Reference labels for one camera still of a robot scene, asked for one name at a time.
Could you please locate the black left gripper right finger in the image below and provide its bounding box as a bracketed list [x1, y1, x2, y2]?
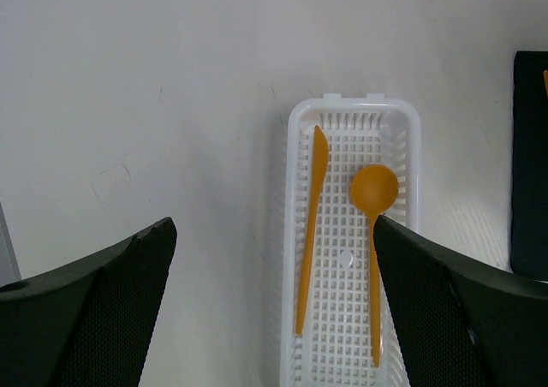
[374, 216, 547, 386]

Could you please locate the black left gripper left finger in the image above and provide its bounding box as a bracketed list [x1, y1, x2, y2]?
[1, 217, 177, 386]

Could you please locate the white narrow cutlery tray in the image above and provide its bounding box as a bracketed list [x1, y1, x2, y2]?
[279, 93, 421, 386]

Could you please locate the orange plastic spoon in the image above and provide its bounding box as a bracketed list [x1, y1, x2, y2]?
[350, 164, 399, 367]

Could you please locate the orange plastic knife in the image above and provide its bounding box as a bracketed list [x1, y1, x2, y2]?
[295, 126, 329, 336]

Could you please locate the orange plastic fork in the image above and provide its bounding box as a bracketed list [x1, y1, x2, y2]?
[543, 70, 548, 96]

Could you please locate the dark navy paper napkin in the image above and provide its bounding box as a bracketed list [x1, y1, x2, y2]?
[510, 51, 547, 282]

